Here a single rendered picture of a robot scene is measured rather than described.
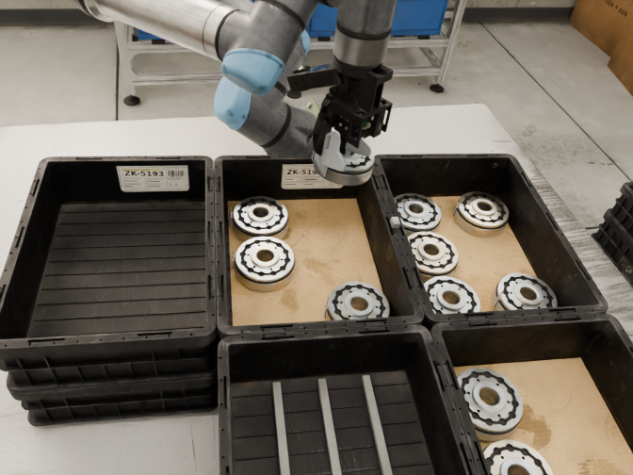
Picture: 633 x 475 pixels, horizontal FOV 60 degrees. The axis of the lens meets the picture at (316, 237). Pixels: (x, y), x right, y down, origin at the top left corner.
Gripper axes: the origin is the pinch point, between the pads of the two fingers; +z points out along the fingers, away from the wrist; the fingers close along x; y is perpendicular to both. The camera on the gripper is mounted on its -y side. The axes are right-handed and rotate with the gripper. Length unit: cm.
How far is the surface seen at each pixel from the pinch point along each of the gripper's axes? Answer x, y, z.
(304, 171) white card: 3.4, -8.7, 9.0
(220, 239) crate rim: -21.0, -3.7, 7.8
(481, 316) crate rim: -2.8, 34.3, 6.3
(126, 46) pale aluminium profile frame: 61, -175, 69
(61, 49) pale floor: 60, -244, 99
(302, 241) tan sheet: -4.8, -0.1, 16.4
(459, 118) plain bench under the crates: 76, -14, 29
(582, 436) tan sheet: -2, 55, 16
